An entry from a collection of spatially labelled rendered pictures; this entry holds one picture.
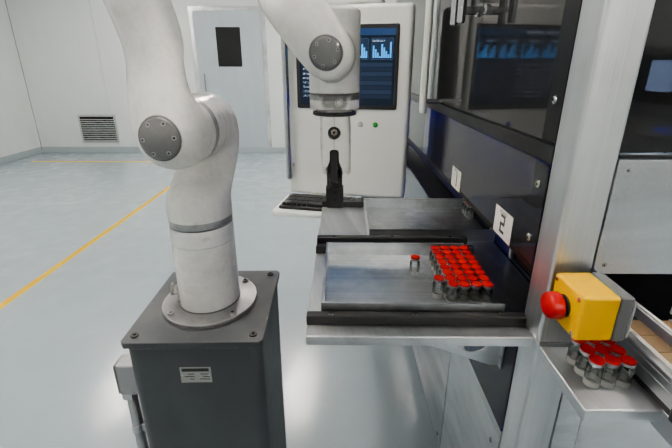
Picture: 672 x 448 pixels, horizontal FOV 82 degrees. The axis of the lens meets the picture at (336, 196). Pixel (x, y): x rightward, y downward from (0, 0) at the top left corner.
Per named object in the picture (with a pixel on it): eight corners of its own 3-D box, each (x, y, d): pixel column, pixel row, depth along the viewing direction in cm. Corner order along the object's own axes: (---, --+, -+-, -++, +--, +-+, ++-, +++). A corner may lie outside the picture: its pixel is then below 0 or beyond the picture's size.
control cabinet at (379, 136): (405, 187, 177) (416, -1, 152) (403, 200, 160) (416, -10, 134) (300, 181, 187) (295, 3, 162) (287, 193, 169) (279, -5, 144)
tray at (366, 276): (461, 255, 96) (463, 242, 95) (502, 320, 72) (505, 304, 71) (326, 254, 97) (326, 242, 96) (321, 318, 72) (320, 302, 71)
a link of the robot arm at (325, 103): (360, 95, 60) (360, 114, 61) (358, 91, 69) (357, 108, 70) (307, 95, 61) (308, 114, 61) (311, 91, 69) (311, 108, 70)
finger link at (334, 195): (343, 176, 66) (343, 212, 68) (343, 171, 69) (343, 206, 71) (325, 176, 66) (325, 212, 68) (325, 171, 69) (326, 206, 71)
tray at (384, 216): (464, 208, 129) (465, 198, 128) (494, 241, 104) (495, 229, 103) (363, 207, 129) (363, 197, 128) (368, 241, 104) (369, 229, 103)
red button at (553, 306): (559, 308, 59) (564, 286, 58) (574, 325, 56) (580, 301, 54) (535, 308, 59) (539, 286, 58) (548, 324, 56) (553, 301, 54)
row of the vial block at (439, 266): (437, 262, 93) (438, 245, 91) (458, 306, 76) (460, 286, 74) (427, 262, 93) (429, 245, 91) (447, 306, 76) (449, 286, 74)
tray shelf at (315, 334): (459, 208, 134) (460, 203, 133) (576, 346, 68) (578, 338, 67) (322, 207, 134) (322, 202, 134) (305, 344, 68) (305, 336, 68)
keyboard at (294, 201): (384, 203, 155) (384, 198, 154) (381, 216, 142) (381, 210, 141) (289, 197, 163) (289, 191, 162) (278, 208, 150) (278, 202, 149)
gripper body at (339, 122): (357, 108, 61) (356, 177, 64) (355, 103, 70) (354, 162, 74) (310, 108, 61) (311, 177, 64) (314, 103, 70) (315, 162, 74)
